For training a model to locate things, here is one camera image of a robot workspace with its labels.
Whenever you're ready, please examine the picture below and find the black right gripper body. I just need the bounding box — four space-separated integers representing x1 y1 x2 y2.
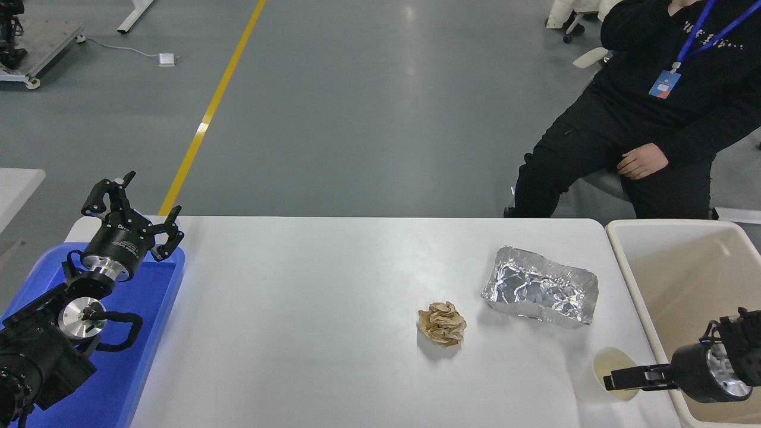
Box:
671 342 729 404

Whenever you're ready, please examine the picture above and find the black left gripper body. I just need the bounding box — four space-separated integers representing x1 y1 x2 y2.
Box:
82 219 156 272

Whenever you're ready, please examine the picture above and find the white paper cup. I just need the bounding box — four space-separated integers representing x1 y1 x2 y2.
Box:
576 347 640 405

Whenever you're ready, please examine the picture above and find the silver foil tray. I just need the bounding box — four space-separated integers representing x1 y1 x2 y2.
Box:
480 246 599 327

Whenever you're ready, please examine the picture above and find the tan paper ball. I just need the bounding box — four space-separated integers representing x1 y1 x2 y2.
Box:
417 301 467 348

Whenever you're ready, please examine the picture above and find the person's left hand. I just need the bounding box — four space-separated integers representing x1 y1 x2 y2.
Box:
616 143 670 181

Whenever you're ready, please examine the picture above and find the blue plastic tray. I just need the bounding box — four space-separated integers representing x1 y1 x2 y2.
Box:
0 243 186 428

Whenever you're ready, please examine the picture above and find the large pale plastic bin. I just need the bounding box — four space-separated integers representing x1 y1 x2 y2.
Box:
605 219 761 428

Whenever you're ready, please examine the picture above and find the white side table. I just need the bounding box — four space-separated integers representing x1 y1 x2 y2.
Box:
0 168 46 234

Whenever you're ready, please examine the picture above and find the wheeled metal platform cart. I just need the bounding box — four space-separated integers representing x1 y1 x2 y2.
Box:
0 19 86 90

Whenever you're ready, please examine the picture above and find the white table leg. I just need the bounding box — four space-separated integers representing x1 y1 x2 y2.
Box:
117 0 154 34

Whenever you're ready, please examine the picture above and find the black equipment on cart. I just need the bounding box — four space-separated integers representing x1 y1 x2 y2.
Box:
0 0 27 71

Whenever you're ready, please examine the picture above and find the seated person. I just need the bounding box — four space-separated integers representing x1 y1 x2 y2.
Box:
504 0 761 221

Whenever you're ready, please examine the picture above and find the rolling chair base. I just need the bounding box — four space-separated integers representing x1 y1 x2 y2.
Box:
562 12 586 44

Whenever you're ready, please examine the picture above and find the white padded coat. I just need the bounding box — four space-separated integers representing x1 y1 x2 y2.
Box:
546 0 622 29

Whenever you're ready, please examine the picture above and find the white floor cable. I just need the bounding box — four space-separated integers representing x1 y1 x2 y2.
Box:
83 37 161 59

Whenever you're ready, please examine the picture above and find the blue lanyard with badge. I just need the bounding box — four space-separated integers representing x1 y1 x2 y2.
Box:
648 0 761 99

